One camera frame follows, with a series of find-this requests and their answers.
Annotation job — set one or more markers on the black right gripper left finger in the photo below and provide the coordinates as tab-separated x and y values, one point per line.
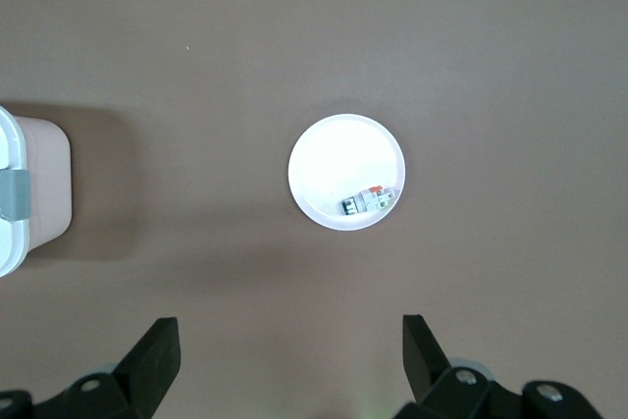
147	365

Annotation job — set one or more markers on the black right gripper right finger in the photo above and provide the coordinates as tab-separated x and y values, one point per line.
427	370

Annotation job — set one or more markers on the white grey circuit breaker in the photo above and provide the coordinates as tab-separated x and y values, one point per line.
365	202

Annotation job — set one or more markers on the white lidded storage box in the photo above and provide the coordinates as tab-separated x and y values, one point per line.
44	183

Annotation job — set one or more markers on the pink round plate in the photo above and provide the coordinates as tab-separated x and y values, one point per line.
333	159

